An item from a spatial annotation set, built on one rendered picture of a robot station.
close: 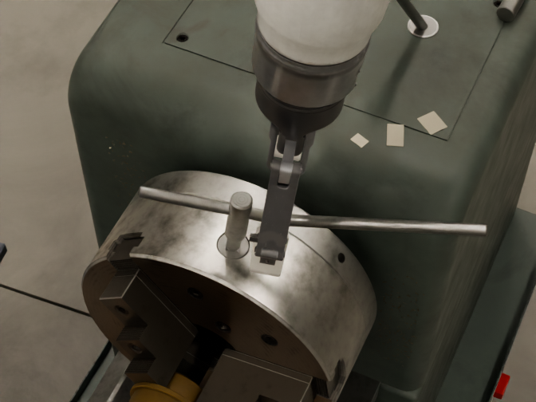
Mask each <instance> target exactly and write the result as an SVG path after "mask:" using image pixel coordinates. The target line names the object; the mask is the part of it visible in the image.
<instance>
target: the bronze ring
mask: <svg viewBox="0 0 536 402"><path fill-rule="evenodd" d="M202 390H203V389H202V388H201V387H200V386H199V385H198V384H196V383H195V382H194V381H193V380H192V379H190V378H188V377H187V376H184V375H183V374H181V373H178V372H174V374H173V376H172V378H171V379H170V381H169V383H168V385H167V386H166V387H164V386H162V385H159V384H154V383H149V382H140V383H136V384H134V385H133V386H132V389H131V390H130V396H131V399H130V400H129V402H196V401H197V399H198V398H199V395H200V393H201V392H202Z"/></svg>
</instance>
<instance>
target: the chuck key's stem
mask: <svg viewBox="0 0 536 402"><path fill-rule="evenodd" d="M252 205H253V198H252V196H251V195H250V194H249V193H247V192H245V191H236V192H235V193H234V194H232V196H231V200H230V205H229V212H230V214H229V215H228V216H227V223H226V228H225V235H226V237H227V246H226V250H229V251H233V252H239V248H240V244H241V241H242V240H243V239H244V238H245V237H246V233H247V228H248V224H249V219H248V216H249V214H250V212H251V209H252Z"/></svg>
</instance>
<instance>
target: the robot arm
mask: <svg viewBox="0 0 536 402"><path fill-rule="evenodd" d="M254 1H255V4H256V7H257V10H258V12H257V15H256V19H255V35H254V44H253V50H252V57H251V62H252V67H253V70H254V74H255V76H256V77H257V82H256V87H255V97H256V101H257V104H258V107H259V109H260V110H261V112H262V114H263V115H264V116H265V117H266V118H267V119H268V120H269V121H271V124H270V132H269V138H270V148H269V152H268V156H267V161H266V166H267V168H268V169H269V170H270V179H269V183H268V188H267V193H266V201H265V205H264V209H263V214H262V221H261V226H260V227H257V229H256V233H250V239H249V241H250V242H254V245H253V250H252V255H251V260H250V268H249V271H250V272H254V273H258V274H266V275H270V276H275V277H279V276H281V272H282V266H283V262H284V258H285V255H286V248H287V245H288V242H289V237H290V234H289V232H288V231H289V227H290V220H291V215H292V212H293V208H294V200H295V196H296V192H297V188H298V181H299V177H300V175H303V174H304V173H305V168H306V164H307V160H308V155H309V149H310V148H311V147H312V146H313V142H314V138H315V134H316V131H317V130H319V129H322V128H324V127H326V126H328V125H330V124H331V123H333V122H334V121H335V120H336V119H337V117H338V116H339V114H340V112H341V110H342V107H343V104H344V101H345V97H346V96H347V95H348V94H350V92H351V91H352V90H353V89H354V87H355V86H357V83H356V80H357V75H358V73H359V72H360V71H361V66H362V65H363V62H364V59H365V54H366V52H367V50H368V48H369V43H370V41H371V35H372V32H373V31H374V30H375V29H376V28H377V27H378V25H379V24H380V23H381V21H382V19H383V17H384V14H385V11H386V10H387V7H388V4H389V3H390V1H391V0H254ZM304 142H305V143H304ZM303 146H304V147H303ZM302 150H303V151H302ZM274 156H275V157H279V158H282V160H277V159H275V158H274ZM294 160H296V161H299V160H301V162H299V163H294Z"/></svg>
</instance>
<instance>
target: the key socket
mask: <svg viewBox="0 0 536 402"><path fill-rule="evenodd" d="M226 246H227V237H226V235H225V234H223V235H222V236H221V237H220V238H219V240H218V242H217V250H218V252H219V253H220V254H221V255H222V256H224V257H225V258H229V259H240V258H243V257H244V256H246V255H247V253H248V252H249V243H248V241H247V239H246V238H244V239H243V240H242V241H241V244H240V248H239V252H233V251H229V250H226Z"/></svg>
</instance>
